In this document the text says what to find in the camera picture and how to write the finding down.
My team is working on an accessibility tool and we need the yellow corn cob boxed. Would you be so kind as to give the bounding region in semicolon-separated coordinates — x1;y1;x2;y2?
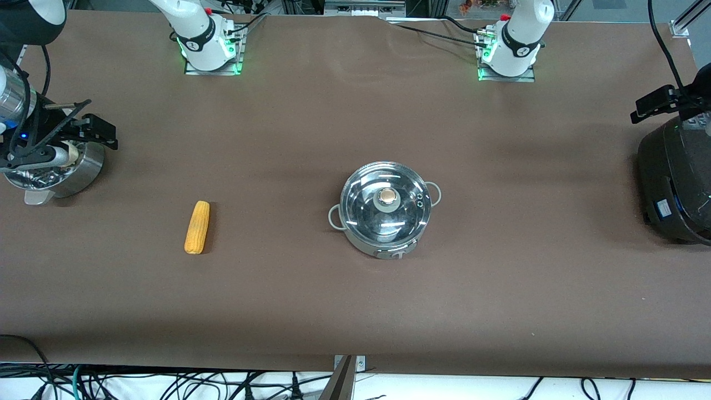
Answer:
184;201;211;255

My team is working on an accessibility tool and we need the steel steamer pot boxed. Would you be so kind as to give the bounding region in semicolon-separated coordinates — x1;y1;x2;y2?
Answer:
3;139;105;206

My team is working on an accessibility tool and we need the grey electric cooking pot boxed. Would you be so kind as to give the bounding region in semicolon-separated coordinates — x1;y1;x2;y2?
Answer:
329;161;442;260

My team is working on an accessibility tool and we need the black rice cooker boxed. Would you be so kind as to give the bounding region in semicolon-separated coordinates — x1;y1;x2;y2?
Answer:
637;114;711;246

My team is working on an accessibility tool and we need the aluminium profile bar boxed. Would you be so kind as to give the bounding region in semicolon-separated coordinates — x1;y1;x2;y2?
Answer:
671;0;711;37

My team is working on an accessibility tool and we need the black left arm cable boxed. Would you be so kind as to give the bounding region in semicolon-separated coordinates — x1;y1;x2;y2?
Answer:
647;0;687;95

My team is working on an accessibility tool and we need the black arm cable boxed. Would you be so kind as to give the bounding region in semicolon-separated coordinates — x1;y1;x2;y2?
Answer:
647;0;687;95
0;44;52;162

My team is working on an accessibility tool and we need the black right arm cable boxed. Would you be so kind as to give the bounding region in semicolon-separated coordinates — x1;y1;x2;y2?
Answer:
0;44;52;162

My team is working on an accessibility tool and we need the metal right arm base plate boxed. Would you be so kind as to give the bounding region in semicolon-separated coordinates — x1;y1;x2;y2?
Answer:
185;25;246;76

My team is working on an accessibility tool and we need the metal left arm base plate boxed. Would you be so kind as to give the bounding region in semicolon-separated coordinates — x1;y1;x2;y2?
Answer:
476;27;537;83

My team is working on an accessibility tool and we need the black table cable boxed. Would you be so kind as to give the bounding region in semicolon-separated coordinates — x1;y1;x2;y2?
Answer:
388;22;492;49

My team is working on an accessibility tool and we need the metal rack frame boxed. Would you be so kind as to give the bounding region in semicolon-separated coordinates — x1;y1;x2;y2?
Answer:
281;0;450;18

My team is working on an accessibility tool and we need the metal table clamp bracket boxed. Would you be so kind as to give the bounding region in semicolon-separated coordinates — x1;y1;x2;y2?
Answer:
333;354;366;374

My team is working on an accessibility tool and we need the grey camera mount pole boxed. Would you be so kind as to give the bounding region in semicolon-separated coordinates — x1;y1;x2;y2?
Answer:
319;356;356;400

